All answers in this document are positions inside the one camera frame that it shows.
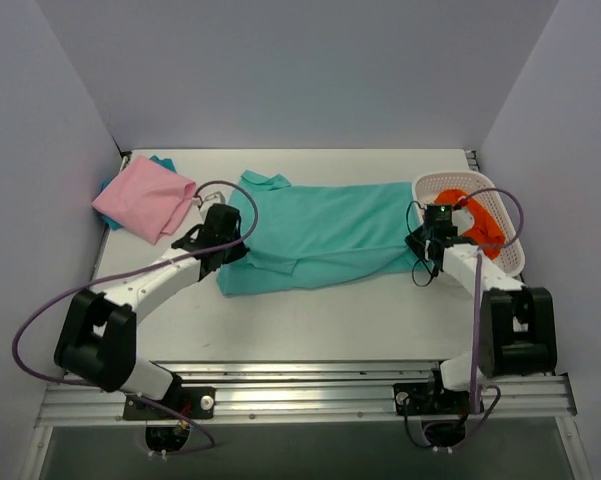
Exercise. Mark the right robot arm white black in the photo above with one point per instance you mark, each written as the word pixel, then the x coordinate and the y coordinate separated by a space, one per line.
pixel 513 330

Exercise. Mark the teal t-shirt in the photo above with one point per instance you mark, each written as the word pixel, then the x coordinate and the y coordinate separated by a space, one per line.
pixel 308 237

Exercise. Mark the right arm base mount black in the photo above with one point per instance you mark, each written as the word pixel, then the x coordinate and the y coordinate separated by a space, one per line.
pixel 420 399

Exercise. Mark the white perforated plastic basket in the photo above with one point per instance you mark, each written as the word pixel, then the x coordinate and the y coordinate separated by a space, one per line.
pixel 427 187

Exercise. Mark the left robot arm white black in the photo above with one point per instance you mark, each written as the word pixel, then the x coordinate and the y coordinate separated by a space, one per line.
pixel 98 341

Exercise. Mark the pink folded t-shirt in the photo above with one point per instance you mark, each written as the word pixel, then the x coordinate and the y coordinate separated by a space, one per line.
pixel 145 200

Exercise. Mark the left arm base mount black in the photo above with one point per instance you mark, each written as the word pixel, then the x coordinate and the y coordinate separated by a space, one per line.
pixel 197 403

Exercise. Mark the orange crumpled t-shirt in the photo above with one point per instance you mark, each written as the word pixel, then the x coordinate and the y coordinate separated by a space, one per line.
pixel 486 230

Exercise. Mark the aluminium rail frame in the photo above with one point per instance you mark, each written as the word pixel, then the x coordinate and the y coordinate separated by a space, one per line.
pixel 324 357

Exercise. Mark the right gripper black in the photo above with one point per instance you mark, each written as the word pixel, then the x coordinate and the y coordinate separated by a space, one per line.
pixel 419 242

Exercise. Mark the teal folded t-shirt underneath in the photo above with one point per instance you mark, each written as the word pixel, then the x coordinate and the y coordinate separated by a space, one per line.
pixel 111 220

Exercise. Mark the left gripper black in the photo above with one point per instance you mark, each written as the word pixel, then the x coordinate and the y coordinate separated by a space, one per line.
pixel 225 215

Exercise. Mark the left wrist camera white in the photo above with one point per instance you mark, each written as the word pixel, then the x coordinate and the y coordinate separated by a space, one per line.
pixel 205 202

